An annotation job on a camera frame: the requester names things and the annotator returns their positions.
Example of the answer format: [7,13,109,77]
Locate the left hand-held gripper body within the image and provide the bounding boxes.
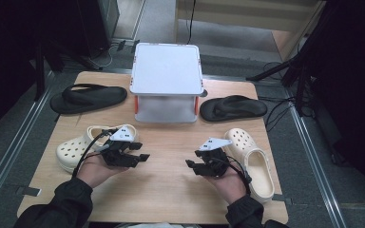
[99,125,141,169]

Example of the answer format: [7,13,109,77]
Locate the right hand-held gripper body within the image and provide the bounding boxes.
[193,137,233,178]

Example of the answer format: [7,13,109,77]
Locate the cream clog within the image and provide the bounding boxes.
[55,123,139,175]
[223,127,276,203]

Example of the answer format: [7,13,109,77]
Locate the black flip-flop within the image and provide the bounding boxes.
[49,83,128,115]
[199,94,268,123]

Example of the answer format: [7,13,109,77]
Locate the white two-tier shoe rack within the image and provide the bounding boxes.
[128,42,208,124]

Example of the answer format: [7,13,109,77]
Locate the person's right hand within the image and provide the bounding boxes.
[202,165,247,205]

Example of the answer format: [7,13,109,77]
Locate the person's left hand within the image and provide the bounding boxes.
[76,152,129,189]

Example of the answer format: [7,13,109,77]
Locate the grey tape piece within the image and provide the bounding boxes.
[272,193,294,205]
[15,185,42,198]

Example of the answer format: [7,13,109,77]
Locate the black metal stand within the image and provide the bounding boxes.
[32,41,65,103]

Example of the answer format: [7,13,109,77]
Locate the black tripod stand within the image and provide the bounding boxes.
[246,47,315,117]

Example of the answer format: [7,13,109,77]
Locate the dark cabinet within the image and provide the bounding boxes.
[75,0,121,58]

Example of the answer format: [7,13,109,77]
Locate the black curtain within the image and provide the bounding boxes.
[0,0,86,143]
[298,0,365,203]

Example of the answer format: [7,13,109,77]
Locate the right hand-held gripper black cable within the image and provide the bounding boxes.
[226,155,253,194]

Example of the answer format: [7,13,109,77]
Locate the hand-held gripper black cable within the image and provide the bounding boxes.
[226,155,253,194]
[71,127,119,179]

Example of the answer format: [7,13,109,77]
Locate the left hand-held gripper black cable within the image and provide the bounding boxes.
[71,127,119,179]

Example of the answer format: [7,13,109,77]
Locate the black floor cables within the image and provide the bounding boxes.
[258,61,298,132]

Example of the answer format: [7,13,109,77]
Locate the white floor cable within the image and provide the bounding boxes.
[86,44,113,69]

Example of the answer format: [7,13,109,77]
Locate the metal floor rail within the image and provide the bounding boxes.
[284,94,348,228]
[0,70,56,219]

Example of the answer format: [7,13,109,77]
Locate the black hanging cable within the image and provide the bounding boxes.
[185,0,198,46]

